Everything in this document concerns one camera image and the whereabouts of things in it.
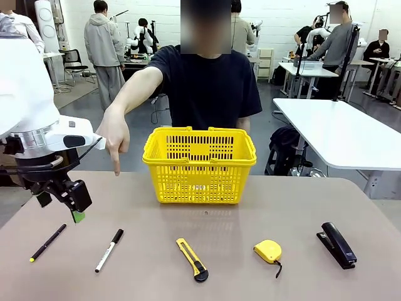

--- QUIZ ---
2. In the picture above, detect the mannequin with orange trousers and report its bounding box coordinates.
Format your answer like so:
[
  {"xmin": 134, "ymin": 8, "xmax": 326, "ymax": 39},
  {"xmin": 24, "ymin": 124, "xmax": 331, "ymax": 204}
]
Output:
[{"xmin": 6, "ymin": 9, "xmax": 45, "ymax": 55}]

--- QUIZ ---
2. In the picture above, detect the black backpack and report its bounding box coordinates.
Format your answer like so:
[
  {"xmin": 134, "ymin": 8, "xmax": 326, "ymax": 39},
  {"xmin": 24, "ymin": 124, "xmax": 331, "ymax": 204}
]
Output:
[{"xmin": 268, "ymin": 125, "xmax": 302, "ymax": 176}]

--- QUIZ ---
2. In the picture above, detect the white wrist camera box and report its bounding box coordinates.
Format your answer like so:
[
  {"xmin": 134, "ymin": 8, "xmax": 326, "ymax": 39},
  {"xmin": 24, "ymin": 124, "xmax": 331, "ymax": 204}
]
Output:
[{"xmin": 45, "ymin": 117, "xmax": 105, "ymax": 152}]

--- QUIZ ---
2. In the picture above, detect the black office chair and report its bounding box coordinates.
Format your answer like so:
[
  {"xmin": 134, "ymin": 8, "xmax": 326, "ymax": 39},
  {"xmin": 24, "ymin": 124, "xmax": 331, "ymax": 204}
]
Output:
[{"xmin": 58, "ymin": 48, "xmax": 96, "ymax": 87}]

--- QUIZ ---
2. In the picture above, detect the black camera stand pole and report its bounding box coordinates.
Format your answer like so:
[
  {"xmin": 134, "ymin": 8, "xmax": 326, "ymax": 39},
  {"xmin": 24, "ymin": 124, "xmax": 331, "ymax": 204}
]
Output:
[{"xmin": 331, "ymin": 23, "xmax": 361, "ymax": 103}]

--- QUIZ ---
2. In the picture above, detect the white drawer cabinet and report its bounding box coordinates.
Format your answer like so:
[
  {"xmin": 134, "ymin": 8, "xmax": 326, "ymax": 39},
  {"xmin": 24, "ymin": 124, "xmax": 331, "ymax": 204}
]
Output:
[{"xmin": 256, "ymin": 48, "xmax": 275, "ymax": 83}]

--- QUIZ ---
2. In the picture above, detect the white standing air conditioner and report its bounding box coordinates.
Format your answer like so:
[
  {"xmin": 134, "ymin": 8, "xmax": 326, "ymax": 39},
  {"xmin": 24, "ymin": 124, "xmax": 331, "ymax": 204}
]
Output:
[{"xmin": 34, "ymin": 0, "xmax": 61, "ymax": 55}]

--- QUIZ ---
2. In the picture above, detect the mannequin with brown apron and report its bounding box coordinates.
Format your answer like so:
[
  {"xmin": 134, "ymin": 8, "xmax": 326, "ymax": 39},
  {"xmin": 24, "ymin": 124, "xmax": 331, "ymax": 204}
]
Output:
[{"xmin": 0, "ymin": 11, "xmax": 21, "ymax": 40}]

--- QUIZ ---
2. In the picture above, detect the person's right forearm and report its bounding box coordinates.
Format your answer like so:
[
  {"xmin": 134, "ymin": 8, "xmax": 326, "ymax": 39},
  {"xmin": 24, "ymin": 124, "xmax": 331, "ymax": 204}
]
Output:
[{"xmin": 105, "ymin": 66, "xmax": 165, "ymax": 115}]

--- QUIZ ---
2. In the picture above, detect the seated person in black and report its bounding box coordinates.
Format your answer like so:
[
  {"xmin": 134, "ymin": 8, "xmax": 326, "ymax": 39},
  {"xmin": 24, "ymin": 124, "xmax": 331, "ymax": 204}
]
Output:
[{"xmin": 363, "ymin": 29, "xmax": 391, "ymax": 90}]

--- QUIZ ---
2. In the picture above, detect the black robot cable hose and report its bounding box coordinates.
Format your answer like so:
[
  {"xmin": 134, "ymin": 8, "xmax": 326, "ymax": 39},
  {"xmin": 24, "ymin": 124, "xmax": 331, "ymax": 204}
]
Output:
[{"xmin": 0, "ymin": 137, "xmax": 103, "ymax": 176}]

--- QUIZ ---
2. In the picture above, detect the white background table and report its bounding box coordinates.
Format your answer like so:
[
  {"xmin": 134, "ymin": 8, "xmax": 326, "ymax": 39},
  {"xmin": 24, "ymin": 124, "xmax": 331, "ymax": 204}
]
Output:
[{"xmin": 278, "ymin": 61, "xmax": 340, "ymax": 98}]

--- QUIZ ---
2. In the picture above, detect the yellow plastic shopping basket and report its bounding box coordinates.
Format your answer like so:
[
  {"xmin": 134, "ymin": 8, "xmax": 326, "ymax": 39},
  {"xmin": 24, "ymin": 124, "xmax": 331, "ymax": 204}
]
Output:
[{"xmin": 142, "ymin": 126, "xmax": 258, "ymax": 204}]

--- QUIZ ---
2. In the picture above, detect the person's right hand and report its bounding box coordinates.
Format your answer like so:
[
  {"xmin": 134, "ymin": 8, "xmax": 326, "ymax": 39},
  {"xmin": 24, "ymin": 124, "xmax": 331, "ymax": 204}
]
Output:
[{"xmin": 95, "ymin": 108, "xmax": 131, "ymax": 177}]

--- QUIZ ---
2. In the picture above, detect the person in grey hoodie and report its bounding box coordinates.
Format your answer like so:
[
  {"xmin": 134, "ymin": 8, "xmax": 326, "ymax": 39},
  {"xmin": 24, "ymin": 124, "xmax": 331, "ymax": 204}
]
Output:
[{"xmin": 83, "ymin": 0, "xmax": 126, "ymax": 112}]

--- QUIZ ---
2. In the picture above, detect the large white table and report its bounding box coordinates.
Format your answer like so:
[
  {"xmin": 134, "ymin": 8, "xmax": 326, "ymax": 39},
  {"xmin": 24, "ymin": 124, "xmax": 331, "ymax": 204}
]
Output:
[{"xmin": 272, "ymin": 97, "xmax": 401, "ymax": 198}]

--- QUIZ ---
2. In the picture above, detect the black pen yellow tip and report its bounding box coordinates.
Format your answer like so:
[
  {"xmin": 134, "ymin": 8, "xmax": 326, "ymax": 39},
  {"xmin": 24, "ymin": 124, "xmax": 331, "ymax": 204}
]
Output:
[{"xmin": 29, "ymin": 223, "xmax": 68, "ymax": 263}]

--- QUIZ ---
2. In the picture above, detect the person in grey sweater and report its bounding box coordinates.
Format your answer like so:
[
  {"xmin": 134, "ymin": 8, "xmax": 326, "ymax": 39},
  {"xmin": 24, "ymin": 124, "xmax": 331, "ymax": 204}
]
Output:
[{"xmin": 308, "ymin": 1, "xmax": 358, "ymax": 98}]

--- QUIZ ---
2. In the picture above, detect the yellow black utility knife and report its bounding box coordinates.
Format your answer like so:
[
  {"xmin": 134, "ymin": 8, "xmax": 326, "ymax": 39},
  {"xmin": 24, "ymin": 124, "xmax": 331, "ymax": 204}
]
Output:
[{"xmin": 175, "ymin": 238, "xmax": 209, "ymax": 282}]

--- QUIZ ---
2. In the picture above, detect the white black humanoid robot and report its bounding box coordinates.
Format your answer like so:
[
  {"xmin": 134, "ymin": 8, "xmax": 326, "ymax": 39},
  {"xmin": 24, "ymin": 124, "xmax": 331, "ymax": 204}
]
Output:
[{"xmin": 130, "ymin": 18, "xmax": 160, "ymax": 55}]

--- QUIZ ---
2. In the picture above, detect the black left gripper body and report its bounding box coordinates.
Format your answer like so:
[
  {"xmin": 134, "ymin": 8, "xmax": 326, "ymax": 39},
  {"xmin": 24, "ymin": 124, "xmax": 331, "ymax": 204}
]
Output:
[{"xmin": 17, "ymin": 149, "xmax": 79, "ymax": 201}]

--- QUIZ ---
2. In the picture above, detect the yellow tape measure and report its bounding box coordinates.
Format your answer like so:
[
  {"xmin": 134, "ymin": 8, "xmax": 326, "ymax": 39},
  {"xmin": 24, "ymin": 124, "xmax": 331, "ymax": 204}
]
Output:
[{"xmin": 252, "ymin": 240, "xmax": 283, "ymax": 279}]

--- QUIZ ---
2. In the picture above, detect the person in black t-shirt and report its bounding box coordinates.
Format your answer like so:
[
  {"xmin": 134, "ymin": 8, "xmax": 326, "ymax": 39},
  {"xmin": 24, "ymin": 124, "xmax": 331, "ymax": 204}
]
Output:
[{"xmin": 147, "ymin": 0, "xmax": 263, "ymax": 132}]

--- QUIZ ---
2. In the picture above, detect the white marker black cap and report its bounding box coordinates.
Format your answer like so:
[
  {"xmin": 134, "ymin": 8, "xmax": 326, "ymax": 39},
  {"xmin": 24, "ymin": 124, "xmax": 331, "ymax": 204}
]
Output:
[{"xmin": 95, "ymin": 228, "xmax": 125, "ymax": 273}]

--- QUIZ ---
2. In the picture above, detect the black stapler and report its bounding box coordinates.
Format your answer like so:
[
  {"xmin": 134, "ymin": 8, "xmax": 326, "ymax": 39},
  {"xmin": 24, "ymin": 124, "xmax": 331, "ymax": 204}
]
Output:
[{"xmin": 315, "ymin": 221, "xmax": 358, "ymax": 270}]

